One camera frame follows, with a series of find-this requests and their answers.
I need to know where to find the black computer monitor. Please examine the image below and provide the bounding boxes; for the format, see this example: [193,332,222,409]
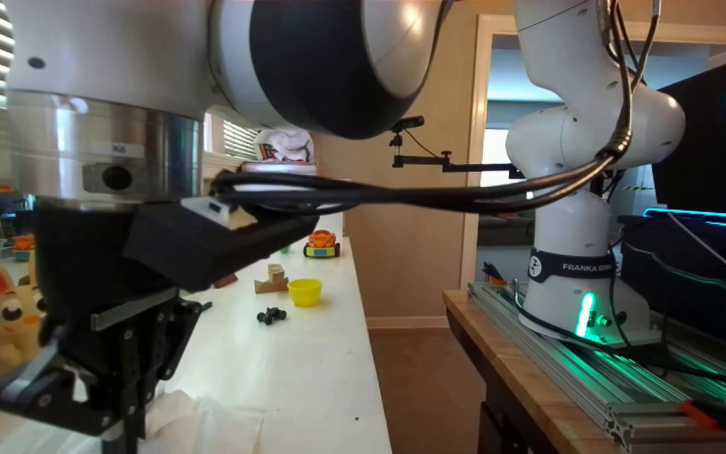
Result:
[623,65,726,341]

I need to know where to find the white paper towel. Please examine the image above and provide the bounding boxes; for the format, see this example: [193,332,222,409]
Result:
[0,391,265,454]

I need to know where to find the yellow bunny plush toy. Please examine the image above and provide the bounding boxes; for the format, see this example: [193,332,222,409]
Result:
[0,264,45,364]

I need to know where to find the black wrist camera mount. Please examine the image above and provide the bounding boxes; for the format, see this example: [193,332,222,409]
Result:
[123,198,318,293]

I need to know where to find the yellow plastic cup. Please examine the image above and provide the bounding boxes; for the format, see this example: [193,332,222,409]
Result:
[289,277,323,308]

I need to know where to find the small black toy car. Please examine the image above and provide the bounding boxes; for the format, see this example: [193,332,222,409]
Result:
[258,308,289,325]

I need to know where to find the orange toy car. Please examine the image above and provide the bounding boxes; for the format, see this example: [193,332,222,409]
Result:
[304,229,340,259]

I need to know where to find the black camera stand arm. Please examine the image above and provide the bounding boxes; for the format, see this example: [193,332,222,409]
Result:
[391,117,520,176]

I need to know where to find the wooden toy piece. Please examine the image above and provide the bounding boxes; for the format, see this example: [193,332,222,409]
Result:
[256,264,289,294]

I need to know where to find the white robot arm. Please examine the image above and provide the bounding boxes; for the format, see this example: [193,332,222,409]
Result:
[0,0,687,454]

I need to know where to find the black cable bundle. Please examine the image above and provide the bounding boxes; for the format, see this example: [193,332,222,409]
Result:
[209,0,663,216]

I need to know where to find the aluminium rail base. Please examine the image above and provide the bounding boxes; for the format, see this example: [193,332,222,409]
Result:
[470,283,726,454]

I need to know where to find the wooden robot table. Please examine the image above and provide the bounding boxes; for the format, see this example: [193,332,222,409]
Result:
[441,288,726,454]

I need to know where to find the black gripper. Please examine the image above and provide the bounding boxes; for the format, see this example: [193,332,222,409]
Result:
[0,207,202,454]

